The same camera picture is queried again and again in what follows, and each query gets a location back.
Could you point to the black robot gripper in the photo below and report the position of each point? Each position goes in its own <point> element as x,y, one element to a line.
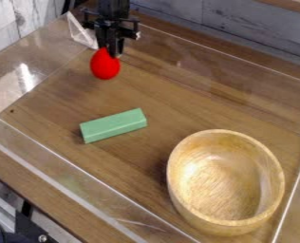
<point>110,20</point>

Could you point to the red plush strawberry toy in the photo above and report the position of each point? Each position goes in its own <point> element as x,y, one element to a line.
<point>104,65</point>

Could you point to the clear acrylic tray walls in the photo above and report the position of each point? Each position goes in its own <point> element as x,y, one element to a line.
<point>193,83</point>

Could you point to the green rectangular block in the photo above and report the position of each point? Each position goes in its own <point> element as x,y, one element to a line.
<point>113,125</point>

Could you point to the wooden bowl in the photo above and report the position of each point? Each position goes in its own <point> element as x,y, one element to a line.
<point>227,182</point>

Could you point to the clear acrylic corner bracket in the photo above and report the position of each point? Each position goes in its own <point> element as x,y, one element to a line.
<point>81,35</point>

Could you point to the black metal bracket with bolt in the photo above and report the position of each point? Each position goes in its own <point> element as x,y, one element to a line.
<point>26,227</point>

